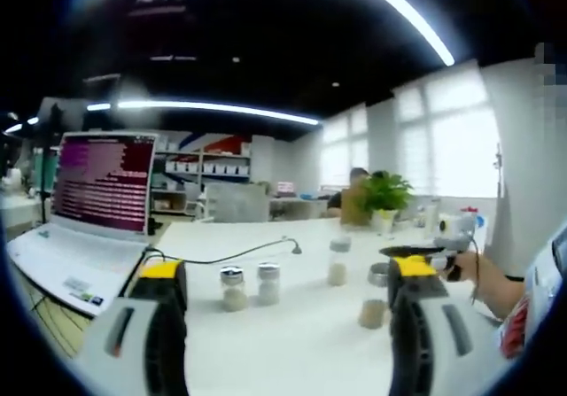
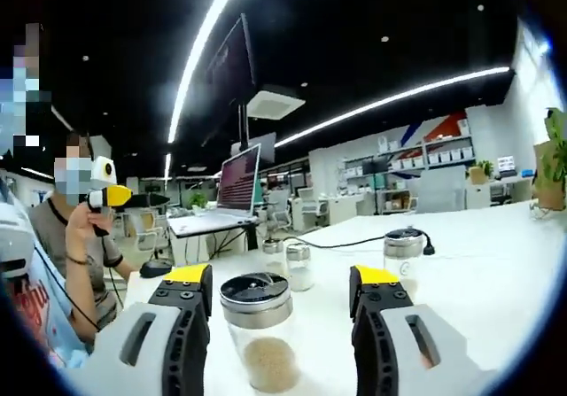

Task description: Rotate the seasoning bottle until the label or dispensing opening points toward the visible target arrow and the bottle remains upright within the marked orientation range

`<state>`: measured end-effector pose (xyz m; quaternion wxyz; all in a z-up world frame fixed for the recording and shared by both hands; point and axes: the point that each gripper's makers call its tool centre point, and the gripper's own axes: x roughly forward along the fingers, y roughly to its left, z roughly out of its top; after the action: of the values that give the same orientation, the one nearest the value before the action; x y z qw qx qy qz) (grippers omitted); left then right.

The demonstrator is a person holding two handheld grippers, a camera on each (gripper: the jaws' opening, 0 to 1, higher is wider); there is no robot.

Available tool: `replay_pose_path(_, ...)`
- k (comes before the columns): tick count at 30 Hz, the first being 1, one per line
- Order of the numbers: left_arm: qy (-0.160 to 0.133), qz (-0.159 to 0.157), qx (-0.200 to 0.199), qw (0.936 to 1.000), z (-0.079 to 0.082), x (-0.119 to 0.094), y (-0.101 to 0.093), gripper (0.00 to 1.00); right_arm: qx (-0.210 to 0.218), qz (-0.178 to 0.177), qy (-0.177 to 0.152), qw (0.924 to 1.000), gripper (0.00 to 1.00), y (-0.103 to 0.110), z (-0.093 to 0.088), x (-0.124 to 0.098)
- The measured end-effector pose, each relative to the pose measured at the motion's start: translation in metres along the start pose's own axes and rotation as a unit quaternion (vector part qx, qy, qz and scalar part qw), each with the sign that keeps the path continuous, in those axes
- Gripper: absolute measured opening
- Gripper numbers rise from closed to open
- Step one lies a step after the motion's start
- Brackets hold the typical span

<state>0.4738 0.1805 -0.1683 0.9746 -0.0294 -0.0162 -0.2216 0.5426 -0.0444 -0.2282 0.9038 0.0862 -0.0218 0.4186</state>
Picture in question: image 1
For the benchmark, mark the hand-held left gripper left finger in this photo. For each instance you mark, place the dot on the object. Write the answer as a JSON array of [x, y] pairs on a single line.
[[159, 338]]

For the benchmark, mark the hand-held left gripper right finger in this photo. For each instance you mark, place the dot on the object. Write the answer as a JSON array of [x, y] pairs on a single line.
[[412, 338]]

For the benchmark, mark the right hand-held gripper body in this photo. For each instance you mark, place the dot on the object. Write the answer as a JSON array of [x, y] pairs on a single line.
[[456, 230]]

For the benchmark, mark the tall seasoning bottle brown powder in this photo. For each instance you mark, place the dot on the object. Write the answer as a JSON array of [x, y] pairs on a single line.
[[372, 307]]

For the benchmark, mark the wide seasoning bottle white powder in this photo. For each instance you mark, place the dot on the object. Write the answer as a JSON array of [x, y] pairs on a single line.
[[339, 267]]

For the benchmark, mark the small seasoning bottle white powder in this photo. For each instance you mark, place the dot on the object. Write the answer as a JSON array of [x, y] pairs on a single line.
[[268, 287], [233, 294]]

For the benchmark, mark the white thermos bottle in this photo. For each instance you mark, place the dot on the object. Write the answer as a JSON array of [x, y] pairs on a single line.
[[433, 214]]

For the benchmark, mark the person's right hand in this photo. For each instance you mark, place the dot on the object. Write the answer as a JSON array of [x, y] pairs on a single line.
[[476, 272]]

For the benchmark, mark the blue red plush toy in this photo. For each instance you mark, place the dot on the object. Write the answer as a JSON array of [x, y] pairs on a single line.
[[480, 223]]

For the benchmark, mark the green potted plant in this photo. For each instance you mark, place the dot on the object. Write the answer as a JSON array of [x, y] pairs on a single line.
[[385, 192]]

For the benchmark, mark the black right wrist band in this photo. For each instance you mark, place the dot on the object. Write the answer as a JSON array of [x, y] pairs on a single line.
[[514, 276]]

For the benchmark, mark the metal pole stand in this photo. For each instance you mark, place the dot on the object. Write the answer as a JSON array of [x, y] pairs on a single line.
[[499, 170]]

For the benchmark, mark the distant laptop pink screen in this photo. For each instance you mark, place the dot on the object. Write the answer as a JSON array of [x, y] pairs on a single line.
[[285, 187]]

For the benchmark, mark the white shelf unit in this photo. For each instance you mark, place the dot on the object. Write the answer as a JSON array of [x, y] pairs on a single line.
[[199, 179]]

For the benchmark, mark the open white laptop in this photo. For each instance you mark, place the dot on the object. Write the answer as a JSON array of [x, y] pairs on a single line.
[[102, 183]]

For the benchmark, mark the row of white storage bins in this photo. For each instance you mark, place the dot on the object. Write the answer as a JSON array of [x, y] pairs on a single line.
[[208, 168]]

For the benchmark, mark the long overhead ceiling light strip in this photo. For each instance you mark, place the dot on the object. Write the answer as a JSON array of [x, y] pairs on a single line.
[[421, 28]]

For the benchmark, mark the long distant ceiling light strip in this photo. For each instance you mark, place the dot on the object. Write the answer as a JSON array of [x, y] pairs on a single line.
[[212, 108]]

